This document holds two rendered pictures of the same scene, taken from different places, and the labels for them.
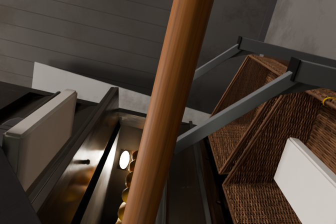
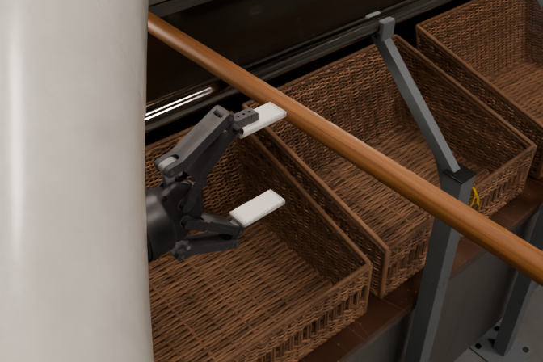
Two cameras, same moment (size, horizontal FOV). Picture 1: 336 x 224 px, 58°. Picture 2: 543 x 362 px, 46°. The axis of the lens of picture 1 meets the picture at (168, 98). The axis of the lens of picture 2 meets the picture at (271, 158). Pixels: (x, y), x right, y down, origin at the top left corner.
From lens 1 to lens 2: 0.67 m
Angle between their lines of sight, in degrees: 46
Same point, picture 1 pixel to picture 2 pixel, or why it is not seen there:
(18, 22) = not seen: outside the picture
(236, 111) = (415, 110)
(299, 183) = (260, 204)
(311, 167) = (264, 210)
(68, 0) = not seen: outside the picture
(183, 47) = (337, 149)
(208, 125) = (401, 78)
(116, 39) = not seen: outside the picture
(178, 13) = (353, 151)
